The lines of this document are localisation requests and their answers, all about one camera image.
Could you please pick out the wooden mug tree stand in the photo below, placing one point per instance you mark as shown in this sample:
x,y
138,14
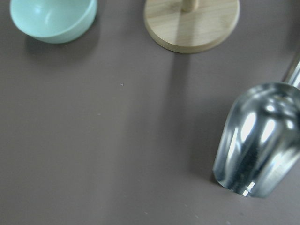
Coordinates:
x,y
190,26

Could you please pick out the metal scoop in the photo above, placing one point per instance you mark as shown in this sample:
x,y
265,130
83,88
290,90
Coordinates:
x,y
260,142

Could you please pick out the green bowl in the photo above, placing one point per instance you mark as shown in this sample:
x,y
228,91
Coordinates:
x,y
53,21

